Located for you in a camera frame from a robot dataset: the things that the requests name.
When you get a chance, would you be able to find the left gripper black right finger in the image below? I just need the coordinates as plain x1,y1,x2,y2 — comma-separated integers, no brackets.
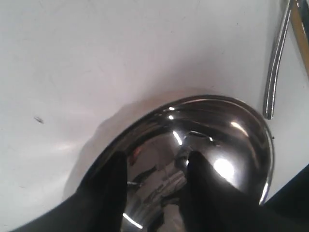
179,151,309,232

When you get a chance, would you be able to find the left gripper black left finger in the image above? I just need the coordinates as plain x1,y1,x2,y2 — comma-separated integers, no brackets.
16,152,127,232

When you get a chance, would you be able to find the large stainless steel bowl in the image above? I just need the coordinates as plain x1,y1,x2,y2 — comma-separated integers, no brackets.
80,95,274,232

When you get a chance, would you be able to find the long steel spoon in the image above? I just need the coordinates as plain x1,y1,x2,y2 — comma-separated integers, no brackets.
263,0,294,120

